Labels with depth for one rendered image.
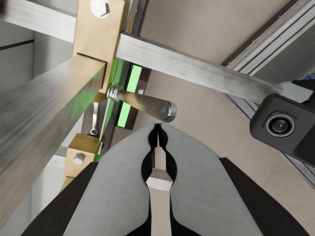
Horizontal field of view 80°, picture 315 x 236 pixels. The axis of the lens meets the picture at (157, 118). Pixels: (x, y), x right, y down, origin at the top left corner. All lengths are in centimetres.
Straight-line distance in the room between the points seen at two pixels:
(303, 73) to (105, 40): 105
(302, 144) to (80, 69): 22
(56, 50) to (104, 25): 32
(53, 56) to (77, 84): 39
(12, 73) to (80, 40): 29
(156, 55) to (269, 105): 14
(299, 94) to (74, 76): 27
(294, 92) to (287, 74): 83
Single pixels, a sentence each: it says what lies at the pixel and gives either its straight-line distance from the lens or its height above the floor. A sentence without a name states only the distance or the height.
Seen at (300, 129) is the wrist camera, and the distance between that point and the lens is 21.
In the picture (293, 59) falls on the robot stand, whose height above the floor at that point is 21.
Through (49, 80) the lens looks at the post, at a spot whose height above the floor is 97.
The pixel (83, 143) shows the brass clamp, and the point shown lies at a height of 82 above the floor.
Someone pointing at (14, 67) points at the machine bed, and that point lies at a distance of 53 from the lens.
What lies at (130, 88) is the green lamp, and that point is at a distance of 44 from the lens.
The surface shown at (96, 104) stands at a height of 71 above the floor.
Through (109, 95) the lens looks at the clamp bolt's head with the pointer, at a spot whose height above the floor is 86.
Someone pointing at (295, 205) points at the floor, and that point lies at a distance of 232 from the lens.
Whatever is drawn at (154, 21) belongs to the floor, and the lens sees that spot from 112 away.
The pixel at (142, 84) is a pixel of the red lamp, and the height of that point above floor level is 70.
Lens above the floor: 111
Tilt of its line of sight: 61 degrees down
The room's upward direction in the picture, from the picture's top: 178 degrees clockwise
